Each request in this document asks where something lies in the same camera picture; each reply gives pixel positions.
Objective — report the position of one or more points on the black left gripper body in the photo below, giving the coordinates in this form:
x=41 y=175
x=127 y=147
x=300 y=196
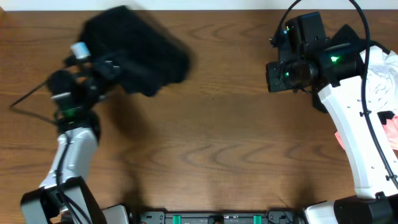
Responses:
x=106 y=68

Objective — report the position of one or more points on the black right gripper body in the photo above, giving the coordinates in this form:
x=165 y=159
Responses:
x=277 y=76

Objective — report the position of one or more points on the black velvet skirt with buttons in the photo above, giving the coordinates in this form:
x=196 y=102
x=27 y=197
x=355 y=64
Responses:
x=134 y=51

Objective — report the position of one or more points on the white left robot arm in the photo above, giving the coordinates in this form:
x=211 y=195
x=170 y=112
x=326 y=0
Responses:
x=64 y=192

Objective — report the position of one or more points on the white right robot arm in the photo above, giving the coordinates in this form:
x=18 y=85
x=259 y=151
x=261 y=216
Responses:
x=354 y=80

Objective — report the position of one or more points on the dark green garment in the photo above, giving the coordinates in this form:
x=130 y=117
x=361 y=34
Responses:
x=345 y=35

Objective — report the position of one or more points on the white garment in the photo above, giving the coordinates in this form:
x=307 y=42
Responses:
x=381 y=81

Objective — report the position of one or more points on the pink garment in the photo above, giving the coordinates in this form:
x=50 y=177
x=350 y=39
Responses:
x=389 y=123

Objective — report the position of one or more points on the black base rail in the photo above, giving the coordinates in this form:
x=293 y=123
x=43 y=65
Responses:
x=224 y=217

